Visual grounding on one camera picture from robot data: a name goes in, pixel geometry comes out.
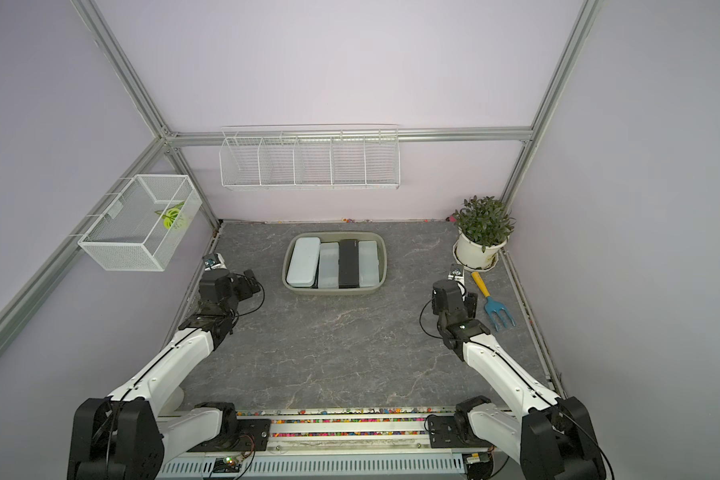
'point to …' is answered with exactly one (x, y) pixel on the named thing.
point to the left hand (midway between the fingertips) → (238, 277)
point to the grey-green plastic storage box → (335, 237)
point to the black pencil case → (348, 264)
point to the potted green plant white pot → (484, 227)
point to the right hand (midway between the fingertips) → (454, 289)
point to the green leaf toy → (169, 214)
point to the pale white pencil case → (304, 262)
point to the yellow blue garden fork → (492, 307)
